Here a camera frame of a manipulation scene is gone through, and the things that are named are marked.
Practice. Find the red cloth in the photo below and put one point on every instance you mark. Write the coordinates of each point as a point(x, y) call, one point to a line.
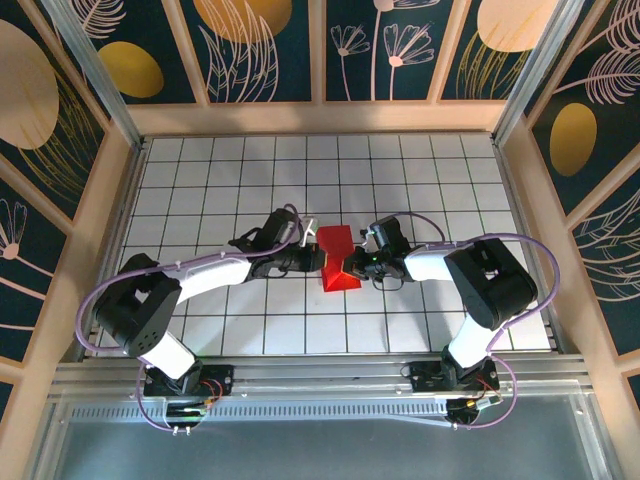
point(340, 240)

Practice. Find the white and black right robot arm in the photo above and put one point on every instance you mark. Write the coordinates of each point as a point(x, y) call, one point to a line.
point(490, 280)

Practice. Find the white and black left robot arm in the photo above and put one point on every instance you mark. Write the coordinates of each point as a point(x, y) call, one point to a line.
point(210, 275)

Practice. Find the grey translucent sheet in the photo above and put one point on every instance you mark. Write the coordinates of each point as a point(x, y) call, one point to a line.
point(320, 450)

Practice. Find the cream disc yellow strands panel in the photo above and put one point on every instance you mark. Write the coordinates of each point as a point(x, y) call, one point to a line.
point(30, 100)
point(480, 75)

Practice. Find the orange disc white leaves panel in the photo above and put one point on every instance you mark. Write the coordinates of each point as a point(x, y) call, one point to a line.
point(240, 50)

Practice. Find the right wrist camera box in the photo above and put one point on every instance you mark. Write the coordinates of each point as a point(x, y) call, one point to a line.
point(366, 237)

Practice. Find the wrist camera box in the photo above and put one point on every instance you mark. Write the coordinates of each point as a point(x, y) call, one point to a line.
point(310, 232)
point(366, 237)

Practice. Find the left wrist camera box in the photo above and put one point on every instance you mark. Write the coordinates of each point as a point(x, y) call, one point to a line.
point(310, 232)

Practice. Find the wide aluminium mounting rail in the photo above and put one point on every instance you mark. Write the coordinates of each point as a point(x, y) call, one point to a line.
point(320, 375)

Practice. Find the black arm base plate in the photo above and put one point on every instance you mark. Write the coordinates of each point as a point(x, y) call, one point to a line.
point(425, 380)
point(220, 380)

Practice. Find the aluminium table side rail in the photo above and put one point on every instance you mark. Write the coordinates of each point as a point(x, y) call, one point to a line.
point(125, 200)
point(517, 200)

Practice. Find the white flowers wall panel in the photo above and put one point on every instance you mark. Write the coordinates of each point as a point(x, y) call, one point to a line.
point(360, 75)

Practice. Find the yellow oval feather wall panel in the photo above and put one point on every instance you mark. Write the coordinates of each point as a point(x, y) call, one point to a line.
point(130, 70)
point(575, 140)

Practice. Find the white leaf outlines wall panel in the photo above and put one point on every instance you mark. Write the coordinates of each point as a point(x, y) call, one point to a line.
point(615, 260)

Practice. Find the aluminium frame post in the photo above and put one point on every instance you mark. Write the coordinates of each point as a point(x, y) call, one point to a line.
point(532, 75)
point(100, 75)

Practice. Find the single white flower wall panel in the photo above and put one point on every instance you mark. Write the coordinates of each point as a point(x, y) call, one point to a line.
point(25, 280)

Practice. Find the plain dark blue wall panel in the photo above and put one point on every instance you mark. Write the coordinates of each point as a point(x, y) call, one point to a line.
point(635, 387)
point(4, 412)

